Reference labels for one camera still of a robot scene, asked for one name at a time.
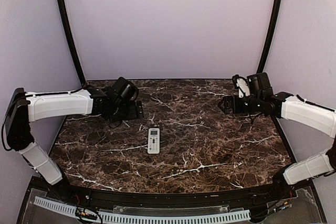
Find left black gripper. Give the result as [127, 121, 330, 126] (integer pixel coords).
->
[109, 100, 144, 123]

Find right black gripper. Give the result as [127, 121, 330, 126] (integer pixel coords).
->
[218, 94, 263, 114]

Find grey remote control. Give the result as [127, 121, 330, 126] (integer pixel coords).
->
[147, 127, 160, 154]

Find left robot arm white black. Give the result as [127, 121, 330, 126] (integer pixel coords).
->
[1, 77, 144, 201]

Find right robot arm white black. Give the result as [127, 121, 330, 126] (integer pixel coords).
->
[218, 72, 335, 200]

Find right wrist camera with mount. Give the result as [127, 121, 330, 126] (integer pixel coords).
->
[232, 74, 250, 98]

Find black front rail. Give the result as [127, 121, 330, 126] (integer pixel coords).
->
[28, 176, 313, 211]

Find white slotted cable duct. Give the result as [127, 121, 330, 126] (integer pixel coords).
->
[34, 196, 250, 223]

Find right black frame post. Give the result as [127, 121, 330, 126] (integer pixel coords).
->
[256, 0, 281, 73]

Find black frame post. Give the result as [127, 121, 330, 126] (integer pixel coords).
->
[57, 0, 86, 84]
[256, 0, 281, 73]

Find left black frame post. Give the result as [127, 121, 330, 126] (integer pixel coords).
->
[57, 0, 86, 84]

